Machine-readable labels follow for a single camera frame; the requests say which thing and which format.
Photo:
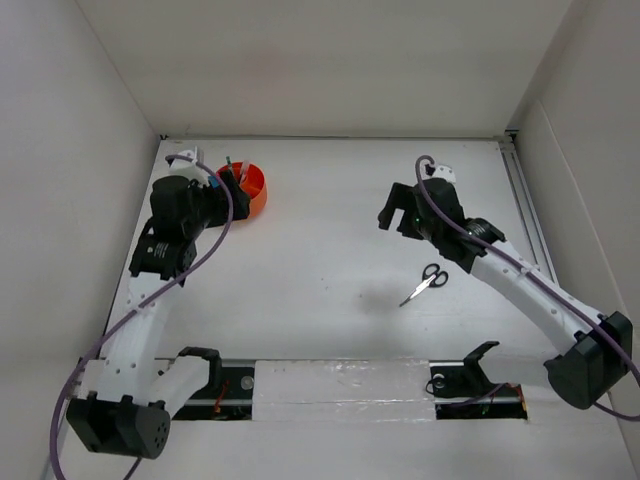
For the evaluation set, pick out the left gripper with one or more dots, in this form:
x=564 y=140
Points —
x=239 y=199

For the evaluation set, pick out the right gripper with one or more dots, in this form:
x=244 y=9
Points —
x=399 y=198

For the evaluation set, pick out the pink thin pen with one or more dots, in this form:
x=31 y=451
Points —
x=244 y=171

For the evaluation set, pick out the black handled scissors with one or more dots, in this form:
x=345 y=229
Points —
x=433 y=276

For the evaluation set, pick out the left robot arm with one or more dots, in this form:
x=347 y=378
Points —
x=130 y=410

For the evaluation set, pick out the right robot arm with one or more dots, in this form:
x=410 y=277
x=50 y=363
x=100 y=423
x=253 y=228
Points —
x=594 y=351

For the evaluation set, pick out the orange round organizer container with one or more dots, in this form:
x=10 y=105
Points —
x=255 y=185

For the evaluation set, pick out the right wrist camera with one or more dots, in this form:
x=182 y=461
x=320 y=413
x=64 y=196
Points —
x=439 y=171

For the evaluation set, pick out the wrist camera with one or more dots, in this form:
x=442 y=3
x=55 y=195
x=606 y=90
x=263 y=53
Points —
x=439 y=171
x=185 y=164

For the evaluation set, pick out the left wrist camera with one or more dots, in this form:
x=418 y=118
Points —
x=185 y=164

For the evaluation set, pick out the aluminium rail right edge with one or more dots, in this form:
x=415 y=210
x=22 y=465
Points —
x=539 y=251

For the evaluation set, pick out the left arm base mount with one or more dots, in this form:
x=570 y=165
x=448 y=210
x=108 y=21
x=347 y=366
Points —
x=231 y=401

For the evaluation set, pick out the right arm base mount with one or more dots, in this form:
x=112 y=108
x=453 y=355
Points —
x=461 y=390

